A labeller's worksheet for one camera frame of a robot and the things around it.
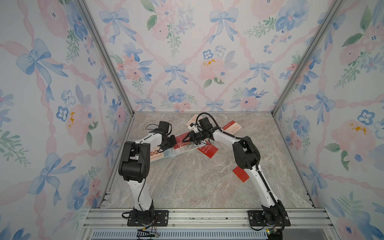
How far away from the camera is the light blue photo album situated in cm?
97

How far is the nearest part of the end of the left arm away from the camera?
32.0 inches

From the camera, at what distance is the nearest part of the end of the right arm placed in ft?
2.94

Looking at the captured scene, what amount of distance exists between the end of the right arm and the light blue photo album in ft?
0.09

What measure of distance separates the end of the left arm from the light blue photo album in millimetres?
59
